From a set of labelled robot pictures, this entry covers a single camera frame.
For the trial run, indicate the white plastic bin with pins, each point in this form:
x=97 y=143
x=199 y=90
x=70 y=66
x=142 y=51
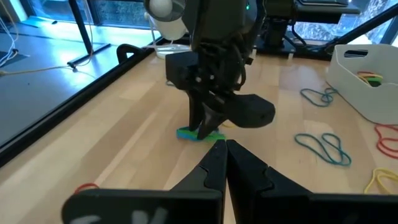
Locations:
x=351 y=93

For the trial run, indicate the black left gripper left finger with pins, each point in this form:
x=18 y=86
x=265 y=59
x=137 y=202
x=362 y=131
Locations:
x=186 y=205

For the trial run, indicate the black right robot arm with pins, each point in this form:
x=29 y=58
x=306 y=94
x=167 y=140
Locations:
x=224 y=25

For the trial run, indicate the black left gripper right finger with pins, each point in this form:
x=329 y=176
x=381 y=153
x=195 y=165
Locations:
x=280 y=205

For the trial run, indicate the wide blue rubber band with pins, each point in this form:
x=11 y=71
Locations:
x=183 y=134

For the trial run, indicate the black table clamp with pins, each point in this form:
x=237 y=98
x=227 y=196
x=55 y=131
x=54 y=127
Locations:
x=122 y=51

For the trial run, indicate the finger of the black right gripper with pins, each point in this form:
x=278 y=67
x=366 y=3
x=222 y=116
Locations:
x=252 y=110
x=182 y=71

